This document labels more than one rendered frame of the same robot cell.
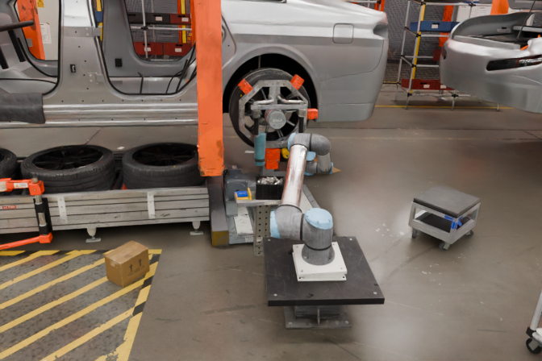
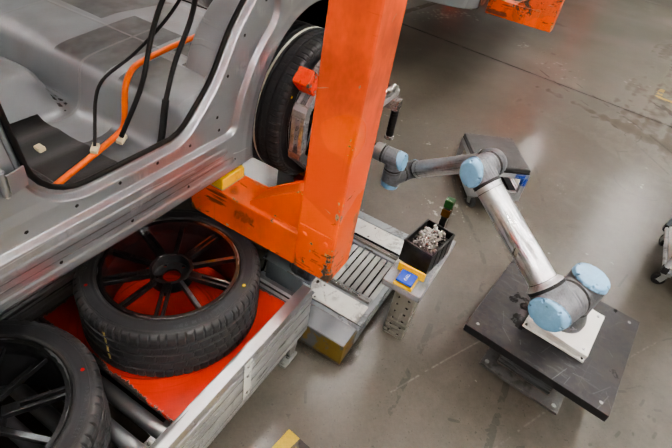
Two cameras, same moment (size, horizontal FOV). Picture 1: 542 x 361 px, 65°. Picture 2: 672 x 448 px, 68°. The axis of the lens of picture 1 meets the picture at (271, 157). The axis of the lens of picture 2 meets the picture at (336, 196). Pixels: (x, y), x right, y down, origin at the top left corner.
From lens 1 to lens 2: 2.54 m
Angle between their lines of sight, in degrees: 49
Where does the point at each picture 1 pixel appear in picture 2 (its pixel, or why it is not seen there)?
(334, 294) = (620, 353)
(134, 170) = (180, 341)
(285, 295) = (605, 394)
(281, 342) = (572, 435)
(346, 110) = not seen: hidden behind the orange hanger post
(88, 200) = not seen: outside the picture
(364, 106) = not seen: hidden behind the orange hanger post
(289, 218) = (576, 301)
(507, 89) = not seen: outside the picture
